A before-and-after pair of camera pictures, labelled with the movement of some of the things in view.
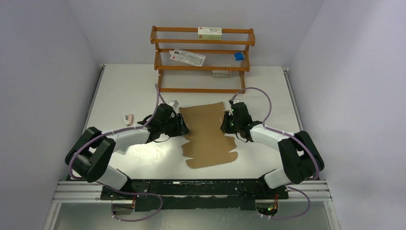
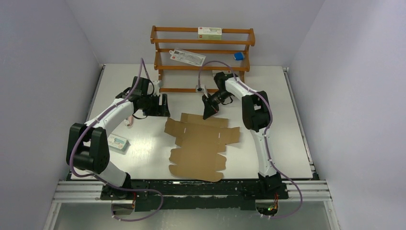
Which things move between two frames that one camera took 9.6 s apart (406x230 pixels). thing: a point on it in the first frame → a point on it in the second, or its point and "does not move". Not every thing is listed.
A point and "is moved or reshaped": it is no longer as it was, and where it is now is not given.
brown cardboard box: (208, 145) is moved or reshaped
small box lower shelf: (221, 74) does not move
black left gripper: (181, 129) → (159, 110)
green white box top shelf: (209, 33) does not move
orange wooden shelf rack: (202, 60) does not move
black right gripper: (224, 127) → (209, 110)
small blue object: (239, 56) does not move
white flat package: (187, 57) does not move
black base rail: (238, 194) does not move
